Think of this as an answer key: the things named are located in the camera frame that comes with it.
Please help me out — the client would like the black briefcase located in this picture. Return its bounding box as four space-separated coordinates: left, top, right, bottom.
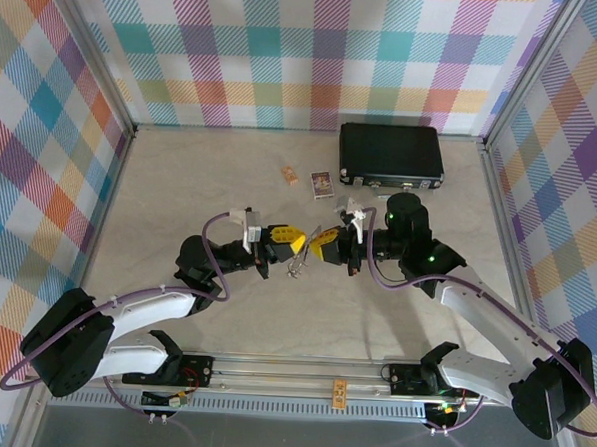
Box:
335 120 448 203

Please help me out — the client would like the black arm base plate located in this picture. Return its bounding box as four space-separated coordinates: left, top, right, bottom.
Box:
179 355 216 388
388 362 425 397

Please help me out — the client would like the small power connector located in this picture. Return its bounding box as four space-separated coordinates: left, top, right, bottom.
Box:
428 399 466 417
141 388 192 412

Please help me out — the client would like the aluminium frame rail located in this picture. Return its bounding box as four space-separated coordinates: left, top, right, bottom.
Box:
8 121 137 447
470 142 559 348

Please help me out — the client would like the vented metal cover strip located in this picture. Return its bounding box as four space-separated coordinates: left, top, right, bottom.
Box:
43 383 433 428

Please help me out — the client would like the silver keyring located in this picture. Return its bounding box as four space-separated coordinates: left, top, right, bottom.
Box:
290 240 314 273

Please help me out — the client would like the aluminium corner post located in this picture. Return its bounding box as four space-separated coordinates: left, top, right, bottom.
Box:
45 0 145 136
480 0 587 157

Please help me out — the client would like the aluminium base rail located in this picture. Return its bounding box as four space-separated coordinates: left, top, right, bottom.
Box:
104 346 492 410

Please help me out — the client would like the orange tag on rail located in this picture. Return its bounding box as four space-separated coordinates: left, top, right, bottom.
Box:
330 377 349 409

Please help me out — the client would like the grey metal sheet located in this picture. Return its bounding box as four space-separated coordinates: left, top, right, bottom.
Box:
30 403 575 447

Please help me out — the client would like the thin black cable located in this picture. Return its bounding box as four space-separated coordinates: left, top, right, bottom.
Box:
374 260 410 287

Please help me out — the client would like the purple card box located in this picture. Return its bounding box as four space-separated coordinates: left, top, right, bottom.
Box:
308 169 339 202

